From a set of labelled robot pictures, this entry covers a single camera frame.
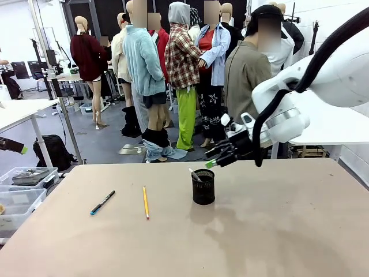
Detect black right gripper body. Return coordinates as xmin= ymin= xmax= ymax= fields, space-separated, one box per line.
xmin=226 ymin=129 xmax=256 ymax=162

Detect black mesh pen holder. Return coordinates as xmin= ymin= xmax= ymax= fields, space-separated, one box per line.
xmin=191 ymin=169 xmax=216 ymax=206

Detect black pen blue cap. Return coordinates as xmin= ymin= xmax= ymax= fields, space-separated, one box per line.
xmin=89 ymin=190 xmax=116 ymax=216

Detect white side table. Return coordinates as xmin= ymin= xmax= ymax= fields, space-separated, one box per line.
xmin=0 ymin=99 xmax=61 ymax=168

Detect clear plastic bin with tray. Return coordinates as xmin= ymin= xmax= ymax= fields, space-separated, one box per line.
xmin=0 ymin=166 xmax=59 ymax=190

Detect black backpack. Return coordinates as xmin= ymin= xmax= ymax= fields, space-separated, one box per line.
xmin=32 ymin=134 xmax=78 ymax=171

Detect blue jeans on floor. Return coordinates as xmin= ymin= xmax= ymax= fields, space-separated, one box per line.
xmin=142 ymin=140 xmax=188 ymax=163

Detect person in olive shirt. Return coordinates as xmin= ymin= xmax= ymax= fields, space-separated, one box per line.
xmin=224 ymin=4 xmax=283 ymax=160

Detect black monitor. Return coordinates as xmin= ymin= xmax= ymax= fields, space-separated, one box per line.
xmin=10 ymin=61 xmax=31 ymax=80

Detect grey floor storage box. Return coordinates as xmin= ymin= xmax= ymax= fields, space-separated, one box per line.
xmin=78 ymin=102 xmax=95 ymax=116

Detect mannequin in striped blue shirt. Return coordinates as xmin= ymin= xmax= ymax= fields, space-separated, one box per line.
xmin=198 ymin=0 xmax=232 ymax=148

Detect yellow pencil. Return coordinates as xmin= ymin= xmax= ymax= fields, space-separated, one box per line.
xmin=142 ymin=186 xmax=150 ymax=220

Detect white desk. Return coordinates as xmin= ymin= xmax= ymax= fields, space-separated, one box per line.
xmin=270 ymin=105 xmax=369 ymax=160

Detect mannequin in white black jacket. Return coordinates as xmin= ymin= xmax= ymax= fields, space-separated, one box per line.
xmin=266 ymin=2 xmax=306 ymax=77

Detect mannequin in blue fleece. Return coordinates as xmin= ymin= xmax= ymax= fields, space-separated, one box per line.
xmin=122 ymin=0 xmax=174 ymax=163

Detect mannequin in maroon sweater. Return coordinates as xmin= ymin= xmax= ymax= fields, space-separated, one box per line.
xmin=70 ymin=16 xmax=110 ymax=131

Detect mannequin in red jacket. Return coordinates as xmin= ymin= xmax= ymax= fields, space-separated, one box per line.
xmin=148 ymin=13 xmax=171 ymax=87

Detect black tripod stand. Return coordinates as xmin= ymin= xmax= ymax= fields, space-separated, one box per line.
xmin=309 ymin=20 xmax=322 ymax=56

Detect mannequin in cream jacket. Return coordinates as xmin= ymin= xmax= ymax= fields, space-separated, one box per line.
xmin=111 ymin=12 xmax=134 ymax=136

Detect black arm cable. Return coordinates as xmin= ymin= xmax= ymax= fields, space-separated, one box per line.
xmin=253 ymin=7 xmax=369 ymax=168

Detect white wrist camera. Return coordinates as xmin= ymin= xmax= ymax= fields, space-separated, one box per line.
xmin=240 ymin=112 xmax=256 ymax=132

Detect grey metal post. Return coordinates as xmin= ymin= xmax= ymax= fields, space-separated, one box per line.
xmin=27 ymin=0 xmax=85 ymax=166

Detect metal mannequin base plate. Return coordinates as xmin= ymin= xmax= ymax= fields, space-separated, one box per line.
xmin=117 ymin=144 xmax=147 ymax=156

